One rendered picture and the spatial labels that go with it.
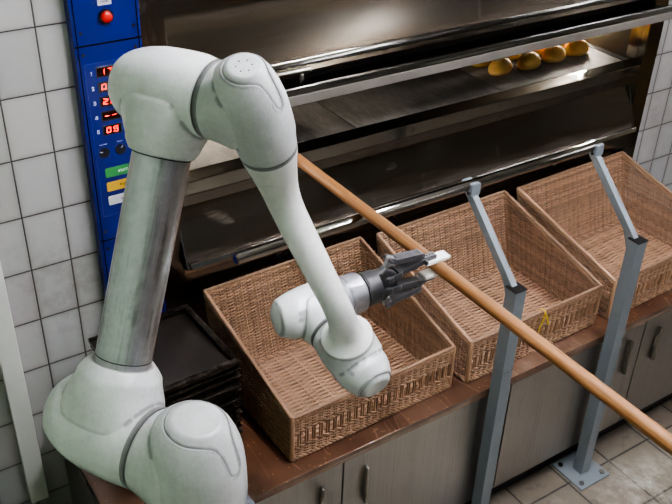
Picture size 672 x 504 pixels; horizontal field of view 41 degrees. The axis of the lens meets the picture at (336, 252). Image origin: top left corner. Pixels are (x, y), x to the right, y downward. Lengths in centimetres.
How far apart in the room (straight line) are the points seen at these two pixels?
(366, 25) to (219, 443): 137
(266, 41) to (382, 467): 120
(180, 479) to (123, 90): 64
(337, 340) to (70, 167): 86
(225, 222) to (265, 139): 109
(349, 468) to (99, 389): 106
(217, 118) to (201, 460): 55
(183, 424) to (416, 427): 115
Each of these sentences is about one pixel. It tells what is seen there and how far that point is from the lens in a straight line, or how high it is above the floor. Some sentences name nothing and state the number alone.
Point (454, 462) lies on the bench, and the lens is 280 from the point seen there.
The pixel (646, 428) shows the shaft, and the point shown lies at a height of 120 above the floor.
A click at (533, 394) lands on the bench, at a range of 287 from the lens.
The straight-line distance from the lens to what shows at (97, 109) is 217.
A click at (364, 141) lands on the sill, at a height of 116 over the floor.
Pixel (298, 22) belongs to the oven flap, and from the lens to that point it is 239.
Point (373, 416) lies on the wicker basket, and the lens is 250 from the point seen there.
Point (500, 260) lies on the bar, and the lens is 243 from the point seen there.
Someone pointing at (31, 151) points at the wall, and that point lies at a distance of 219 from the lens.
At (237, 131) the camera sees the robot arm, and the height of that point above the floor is 170.
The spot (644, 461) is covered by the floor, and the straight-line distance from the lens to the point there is 344.
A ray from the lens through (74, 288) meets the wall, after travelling 241.
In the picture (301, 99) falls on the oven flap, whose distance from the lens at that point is 228.
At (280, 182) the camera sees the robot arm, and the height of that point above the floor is 158.
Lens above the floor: 230
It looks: 33 degrees down
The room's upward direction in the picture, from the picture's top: 2 degrees clockwise
